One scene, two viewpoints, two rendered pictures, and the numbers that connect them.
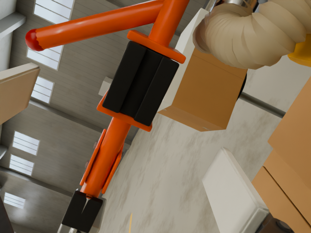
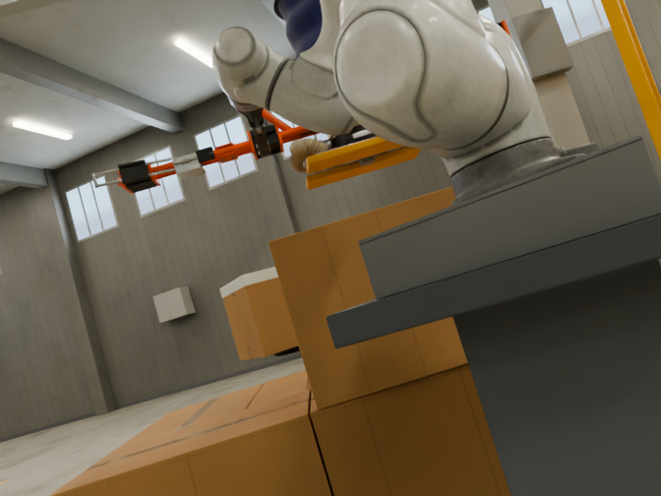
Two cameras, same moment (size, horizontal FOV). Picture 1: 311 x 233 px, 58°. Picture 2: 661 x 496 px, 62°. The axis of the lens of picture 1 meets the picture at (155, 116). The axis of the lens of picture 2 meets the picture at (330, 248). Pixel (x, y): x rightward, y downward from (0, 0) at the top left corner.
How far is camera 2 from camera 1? 1.26 m
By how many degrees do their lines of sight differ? 24
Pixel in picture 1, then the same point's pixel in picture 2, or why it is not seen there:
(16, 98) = not seen: hidden behind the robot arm
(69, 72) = (151, 234)
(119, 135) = (243, 146)
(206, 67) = not seen: hidden behind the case
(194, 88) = (275, 295)
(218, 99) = (286, 326)
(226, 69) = not seen: hidden behind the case
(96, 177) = (222, 150)
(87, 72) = (172, 258)
